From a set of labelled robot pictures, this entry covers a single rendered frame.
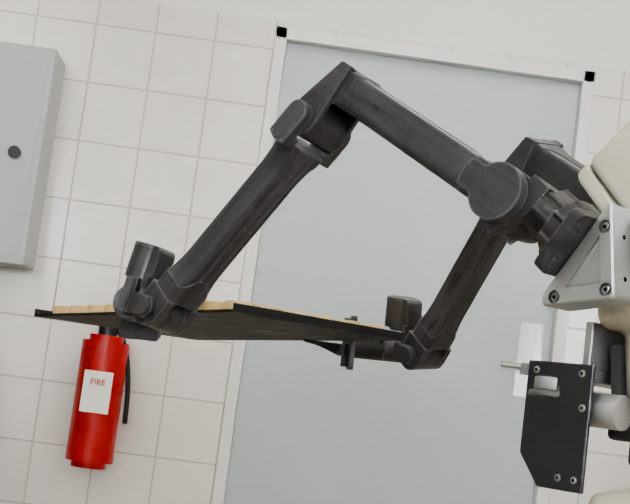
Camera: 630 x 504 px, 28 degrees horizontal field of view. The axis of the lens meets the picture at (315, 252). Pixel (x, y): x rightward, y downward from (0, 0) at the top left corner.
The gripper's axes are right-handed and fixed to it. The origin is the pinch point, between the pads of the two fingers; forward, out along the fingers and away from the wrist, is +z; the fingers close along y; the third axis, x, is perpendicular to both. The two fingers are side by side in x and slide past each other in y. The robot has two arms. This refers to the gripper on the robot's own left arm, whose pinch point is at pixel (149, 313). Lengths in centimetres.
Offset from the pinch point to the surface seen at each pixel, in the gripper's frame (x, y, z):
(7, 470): -72, 42, 194
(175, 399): -21, 13, 197
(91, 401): -44, 17, 177
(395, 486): 54, 34, 207
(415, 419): 59, 12, 207
